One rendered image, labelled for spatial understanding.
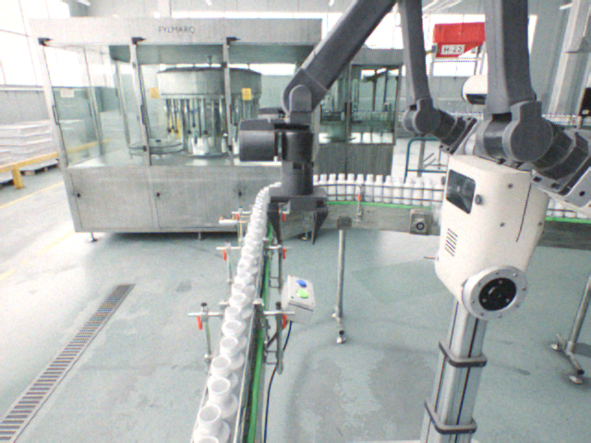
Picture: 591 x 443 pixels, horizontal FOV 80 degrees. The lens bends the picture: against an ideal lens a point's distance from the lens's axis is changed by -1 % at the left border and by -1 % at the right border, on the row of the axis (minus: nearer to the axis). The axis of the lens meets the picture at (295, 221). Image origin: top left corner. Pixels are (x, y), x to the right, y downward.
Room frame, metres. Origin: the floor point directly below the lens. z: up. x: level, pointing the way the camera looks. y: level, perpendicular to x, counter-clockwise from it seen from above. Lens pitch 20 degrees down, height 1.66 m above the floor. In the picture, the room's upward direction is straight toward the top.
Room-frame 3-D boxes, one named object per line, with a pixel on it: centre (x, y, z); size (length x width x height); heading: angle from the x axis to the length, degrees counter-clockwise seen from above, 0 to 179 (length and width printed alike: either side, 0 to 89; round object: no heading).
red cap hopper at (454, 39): (7.06, -2.90, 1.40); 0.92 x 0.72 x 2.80; 74
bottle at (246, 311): (0.80, 0.14, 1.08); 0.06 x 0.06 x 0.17
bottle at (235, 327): (0.68, 0.14, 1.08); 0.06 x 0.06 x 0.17
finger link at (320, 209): (0.61, -0.02, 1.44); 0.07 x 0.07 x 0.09; 1
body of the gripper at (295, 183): (0.61, 0.00, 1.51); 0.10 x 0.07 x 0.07; 91
